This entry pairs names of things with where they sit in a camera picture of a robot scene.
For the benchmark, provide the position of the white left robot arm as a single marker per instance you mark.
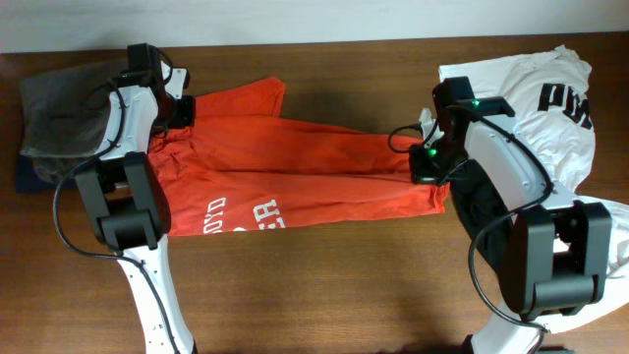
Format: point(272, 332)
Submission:
point(125, 204)

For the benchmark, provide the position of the orange red printed t-shirt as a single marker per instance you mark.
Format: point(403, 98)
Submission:
point(244, 167)

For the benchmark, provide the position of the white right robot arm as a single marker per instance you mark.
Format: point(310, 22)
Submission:
point(547, 247)

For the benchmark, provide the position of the white t-shirt with black print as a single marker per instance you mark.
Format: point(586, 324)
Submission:
point(547, 90)

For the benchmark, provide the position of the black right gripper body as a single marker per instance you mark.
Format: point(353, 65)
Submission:
point(435, 162)

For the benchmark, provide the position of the black garment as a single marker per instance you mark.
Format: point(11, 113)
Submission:
point(477, 204)

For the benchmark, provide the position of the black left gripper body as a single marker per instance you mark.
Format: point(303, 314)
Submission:
point(180, 112)

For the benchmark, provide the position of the folded grey garment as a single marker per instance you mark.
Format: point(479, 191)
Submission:
point(65, 114)

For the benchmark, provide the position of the folded navy blue garment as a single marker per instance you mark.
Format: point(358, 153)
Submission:
point(29, 179)

